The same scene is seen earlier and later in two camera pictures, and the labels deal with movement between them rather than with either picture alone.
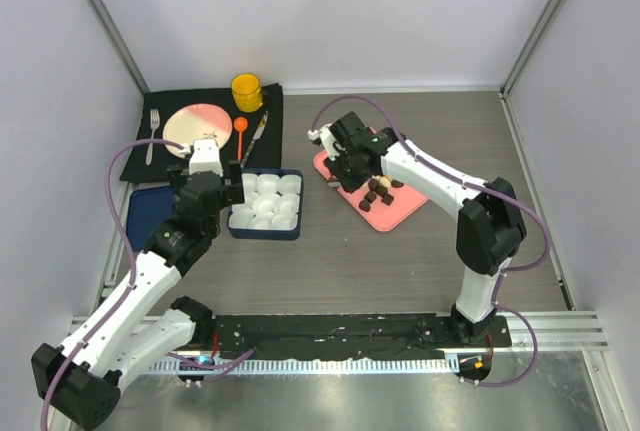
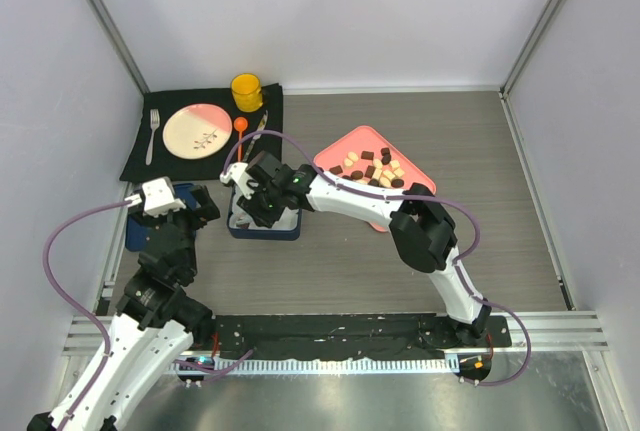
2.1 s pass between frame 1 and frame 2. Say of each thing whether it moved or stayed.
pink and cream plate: stayed
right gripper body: moved
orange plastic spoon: stayed
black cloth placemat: stayed
